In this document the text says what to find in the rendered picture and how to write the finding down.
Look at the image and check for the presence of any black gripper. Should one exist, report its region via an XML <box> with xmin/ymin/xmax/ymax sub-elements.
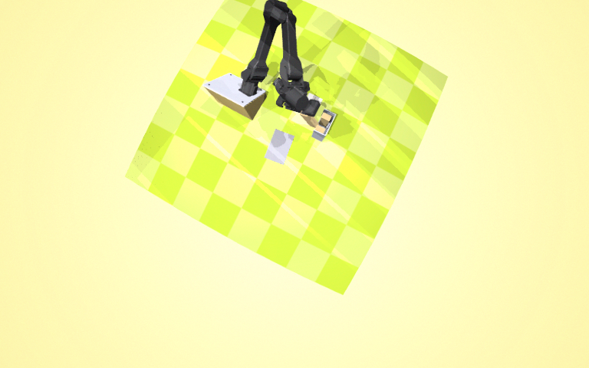
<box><xmin>276</xmin><ymin>95</ymin><xmax>321</xmax><ymax>117</ymax></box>

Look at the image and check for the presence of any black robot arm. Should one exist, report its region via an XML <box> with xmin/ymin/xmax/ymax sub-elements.
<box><xmin>239</xmin><ymin>0</ymin><xmax>310</xmax><ymax>110</ymax></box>

